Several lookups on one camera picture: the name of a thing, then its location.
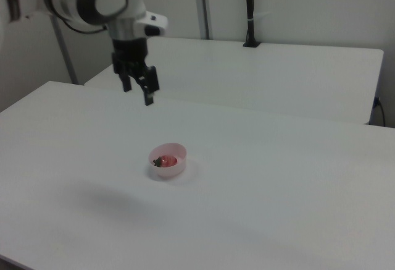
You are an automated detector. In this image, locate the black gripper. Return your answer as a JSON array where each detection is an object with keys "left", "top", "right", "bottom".
[{"left": 110, "top": 36, "right": 160, "bottom": 106}]

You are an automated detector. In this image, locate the red toy strawberry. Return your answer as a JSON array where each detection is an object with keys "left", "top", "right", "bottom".
[{"left": 154, "top": 154, "right": 178, "bottom": 169}]

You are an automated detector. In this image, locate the pink plastic bowl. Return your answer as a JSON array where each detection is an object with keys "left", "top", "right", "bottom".
[{"left": 149, "top": 141, "right": 188, "bottom": 180}]

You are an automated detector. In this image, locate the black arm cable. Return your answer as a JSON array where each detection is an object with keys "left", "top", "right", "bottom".
[{"left": 60, "top": 13, "right": 107, "bottom": 35}]

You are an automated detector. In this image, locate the grey aluminium partition post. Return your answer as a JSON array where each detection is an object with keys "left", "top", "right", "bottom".
[
  {"left": 51, "top": 15, "right": 78, "bottom": 85},
  {"left": 193, "top": 0, "right": 214, "bottom": 40}
]

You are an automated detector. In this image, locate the black camera pole with base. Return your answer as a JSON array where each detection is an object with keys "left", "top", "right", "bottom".
[{"left": 243, "top": 0, "right": 262, "bottom": 48}]

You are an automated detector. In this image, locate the black wall cable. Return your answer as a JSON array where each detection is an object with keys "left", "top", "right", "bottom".
[{"left": 373, "top": 96, "right": 386, "bottom": 126}]

